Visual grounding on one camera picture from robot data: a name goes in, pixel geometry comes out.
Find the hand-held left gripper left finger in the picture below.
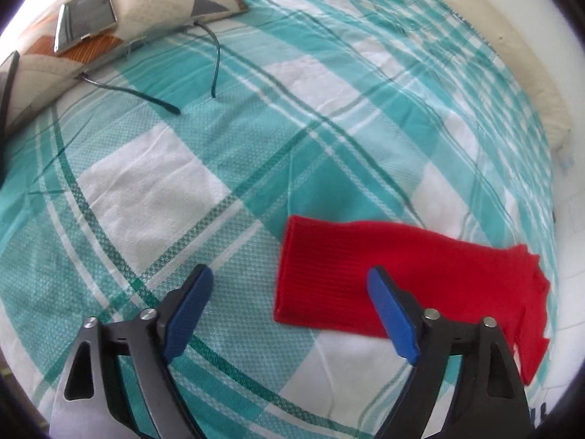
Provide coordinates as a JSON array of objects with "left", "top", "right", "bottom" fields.
[{"left": 49, "top": 263, "right": 215, "bottom": 439}]

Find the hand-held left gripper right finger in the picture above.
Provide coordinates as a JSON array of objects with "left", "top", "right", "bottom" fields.
[{"left": 368, "top": 266, "right": 533, "bottom": 439}]

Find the red sweater with white rabbit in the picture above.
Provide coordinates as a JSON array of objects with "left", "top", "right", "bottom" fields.
[{"left": 273, "top": 215, "right": 551, "bottom": 386}]

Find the teal plaid bed sheet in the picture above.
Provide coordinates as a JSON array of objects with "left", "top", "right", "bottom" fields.
[{"left": 0, "top": 0, "right": 561, "bottom": 439}]

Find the cream padded headboard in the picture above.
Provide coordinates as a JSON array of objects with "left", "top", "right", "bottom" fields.
[{"left": 386, "top": 0, "right": 572, "bottom": 147}]

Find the silver smartphone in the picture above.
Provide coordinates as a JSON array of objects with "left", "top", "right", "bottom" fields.
[{"left": 54, "top": 0, "right": 118, "bottom": 53}]

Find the dark green cable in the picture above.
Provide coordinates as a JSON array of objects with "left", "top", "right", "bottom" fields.
[
  {"left": 194, "top": 19, "right": 220, "bottom": 100},
  {"left": 81, "top": 73, "right": 181, "bottom": 115}
]

